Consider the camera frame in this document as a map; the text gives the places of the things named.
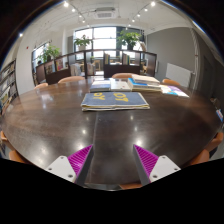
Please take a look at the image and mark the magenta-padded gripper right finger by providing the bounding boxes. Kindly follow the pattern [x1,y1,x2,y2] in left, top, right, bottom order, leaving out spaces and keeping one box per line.
[133,144,182,187]

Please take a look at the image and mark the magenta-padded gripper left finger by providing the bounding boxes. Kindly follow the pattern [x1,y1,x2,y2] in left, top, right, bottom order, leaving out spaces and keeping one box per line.
[45,144,95,187]

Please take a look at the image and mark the blue towel with yellow letters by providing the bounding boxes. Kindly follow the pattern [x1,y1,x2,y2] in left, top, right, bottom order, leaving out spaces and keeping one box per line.
[80,91,151,112]

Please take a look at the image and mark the orange chair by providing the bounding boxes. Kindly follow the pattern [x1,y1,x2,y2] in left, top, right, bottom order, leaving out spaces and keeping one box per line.
[188,131,224,167]
[161,78,182,87]
[33,82,50,90]
[0,130,31,165]
[57,75,86,84]
[111,72,135,80]

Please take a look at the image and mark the purple and white booklet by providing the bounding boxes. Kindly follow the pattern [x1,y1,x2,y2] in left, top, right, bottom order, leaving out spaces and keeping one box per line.
[168,85,190,98]

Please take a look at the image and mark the large blue-covered book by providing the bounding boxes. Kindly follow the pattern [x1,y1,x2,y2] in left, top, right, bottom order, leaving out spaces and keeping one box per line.
[127,78,163,93]

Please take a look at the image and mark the blue and white book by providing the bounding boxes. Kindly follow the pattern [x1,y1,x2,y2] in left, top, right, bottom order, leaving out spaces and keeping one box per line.
[89,79,112,93]

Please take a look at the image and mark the grey-white hardcover book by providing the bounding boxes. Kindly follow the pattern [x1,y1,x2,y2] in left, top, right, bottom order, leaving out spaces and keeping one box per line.
[131,73,161,86]

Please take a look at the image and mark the dark open shelf unit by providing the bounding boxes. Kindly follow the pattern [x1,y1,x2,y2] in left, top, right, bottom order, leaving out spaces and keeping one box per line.
[32,49,158,86]

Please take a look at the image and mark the potted green plant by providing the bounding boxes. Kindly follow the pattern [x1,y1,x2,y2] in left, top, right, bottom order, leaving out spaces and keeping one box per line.
[117,29,143,51]
[39,44,61,64]
[73,34,93,51]

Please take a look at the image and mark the ceiling air conditioner unit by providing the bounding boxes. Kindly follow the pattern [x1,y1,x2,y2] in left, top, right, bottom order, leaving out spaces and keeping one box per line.
[93,7,118,20]

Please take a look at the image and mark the ceiling spot lights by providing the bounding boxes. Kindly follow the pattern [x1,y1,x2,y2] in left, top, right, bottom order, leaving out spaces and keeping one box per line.
[63,0,157,24]

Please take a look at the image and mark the white wall radiator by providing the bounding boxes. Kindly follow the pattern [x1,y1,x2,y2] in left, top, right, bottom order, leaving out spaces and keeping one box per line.
[165,62,194,88]

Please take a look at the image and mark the tall wall bookcase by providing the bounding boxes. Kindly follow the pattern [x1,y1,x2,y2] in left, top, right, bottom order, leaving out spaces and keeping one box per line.
[0,59,19,114]

